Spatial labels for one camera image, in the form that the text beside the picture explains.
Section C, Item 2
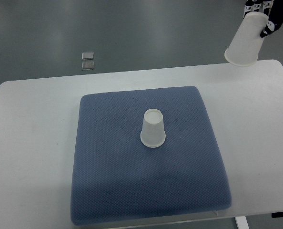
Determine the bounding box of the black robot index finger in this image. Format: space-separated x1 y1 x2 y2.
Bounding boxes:
263 0 273 11

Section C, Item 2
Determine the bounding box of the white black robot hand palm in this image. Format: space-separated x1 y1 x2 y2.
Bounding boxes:
269 0 283 26

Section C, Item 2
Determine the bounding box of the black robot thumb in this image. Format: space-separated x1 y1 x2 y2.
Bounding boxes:
260 20 280 38

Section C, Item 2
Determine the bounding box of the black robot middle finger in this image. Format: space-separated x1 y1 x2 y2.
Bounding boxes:
243 0 262 17

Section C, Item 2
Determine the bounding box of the white paper cup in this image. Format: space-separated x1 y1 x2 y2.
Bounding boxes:
140 109 166 148
224 12 268 67

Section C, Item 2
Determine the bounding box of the white paper cup on mat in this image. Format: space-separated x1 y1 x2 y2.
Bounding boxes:
140 109 166 148

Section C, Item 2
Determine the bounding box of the upper metal floor plate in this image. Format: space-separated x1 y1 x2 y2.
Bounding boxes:
81 51 94 60

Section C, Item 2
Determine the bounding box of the white table leg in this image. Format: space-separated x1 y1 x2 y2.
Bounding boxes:
235 216 249 229

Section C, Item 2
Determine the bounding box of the blue-grey mesh cushion mat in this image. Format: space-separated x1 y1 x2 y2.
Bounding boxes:
71 86 232 225

